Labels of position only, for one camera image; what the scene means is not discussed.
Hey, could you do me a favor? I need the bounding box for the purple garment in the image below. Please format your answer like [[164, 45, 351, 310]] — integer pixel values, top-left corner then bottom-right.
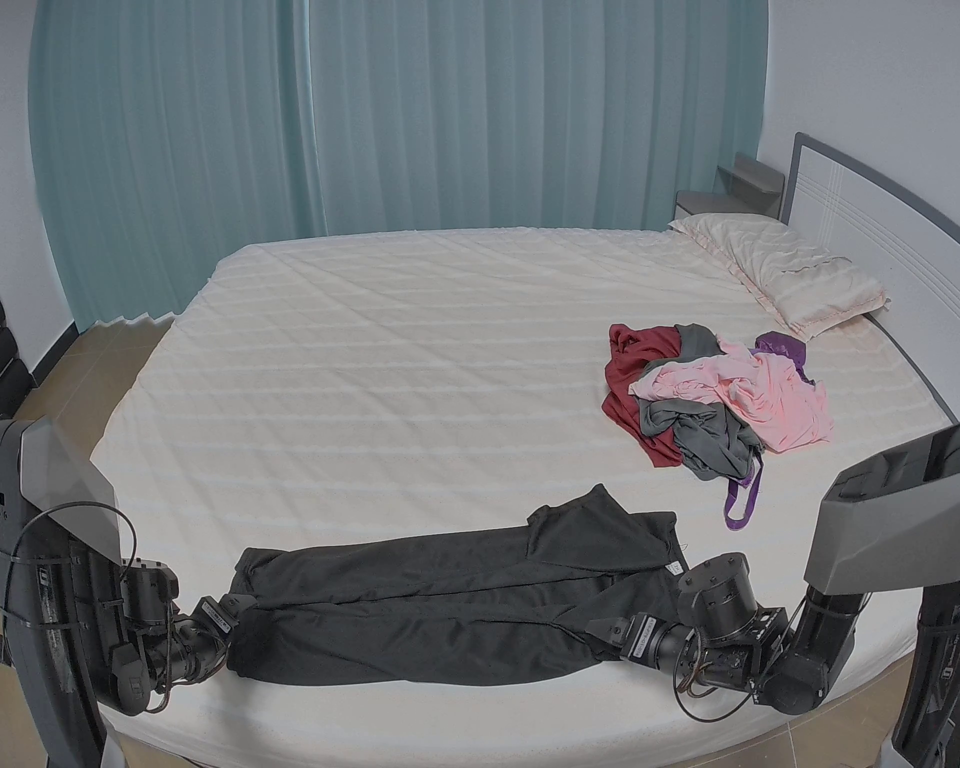
[[723, 331, 819, 534]]

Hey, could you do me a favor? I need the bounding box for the blue-green curtain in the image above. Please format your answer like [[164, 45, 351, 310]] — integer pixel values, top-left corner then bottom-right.
[[307, 0, 770, 232], [28, 0, 327, 331]]

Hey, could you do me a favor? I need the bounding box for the black chest of drawers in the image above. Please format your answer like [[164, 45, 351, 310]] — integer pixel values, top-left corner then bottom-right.
[[0, 300, 36, 417]]

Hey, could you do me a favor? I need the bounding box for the grey garment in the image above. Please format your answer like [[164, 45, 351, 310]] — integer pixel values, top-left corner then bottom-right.
[[637, 322, 766, 481]]

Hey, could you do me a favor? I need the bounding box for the cream pillow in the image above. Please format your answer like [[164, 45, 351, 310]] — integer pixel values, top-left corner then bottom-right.
[[667, 212, 894, 339]]

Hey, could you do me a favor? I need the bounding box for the grey bedside table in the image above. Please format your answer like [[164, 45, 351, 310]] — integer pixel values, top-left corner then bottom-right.
[[675, 153, 786, 221]]

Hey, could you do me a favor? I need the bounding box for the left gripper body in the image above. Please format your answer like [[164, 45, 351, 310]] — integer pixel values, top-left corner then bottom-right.
[[159, 596, 239, 685]]

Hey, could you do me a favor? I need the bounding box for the dark red garment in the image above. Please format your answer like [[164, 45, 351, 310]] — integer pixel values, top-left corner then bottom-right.
[[601, 322, 685, 470]]

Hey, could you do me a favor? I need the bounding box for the black T-shirt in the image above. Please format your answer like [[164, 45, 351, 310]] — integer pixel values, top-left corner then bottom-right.
[[225, 483, 695, 687]]

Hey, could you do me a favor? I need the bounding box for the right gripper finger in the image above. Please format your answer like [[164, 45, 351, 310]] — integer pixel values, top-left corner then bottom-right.
[[585, 616, 636, 651]]

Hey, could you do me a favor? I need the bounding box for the bed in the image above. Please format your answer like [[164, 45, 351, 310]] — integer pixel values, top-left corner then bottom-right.
[[86, 133, 960, 768]]

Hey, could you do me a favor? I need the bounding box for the pink garment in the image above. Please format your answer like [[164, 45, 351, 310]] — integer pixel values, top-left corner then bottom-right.
[[628, 337, 836, 455]]

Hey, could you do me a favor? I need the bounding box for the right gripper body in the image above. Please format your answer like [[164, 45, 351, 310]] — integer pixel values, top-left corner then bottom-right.
[[619, 612, 696, 669]]

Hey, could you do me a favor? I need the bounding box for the black cable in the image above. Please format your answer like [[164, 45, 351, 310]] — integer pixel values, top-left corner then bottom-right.
[[9, 501, 138, 582], [672, 652, 755, 723]]

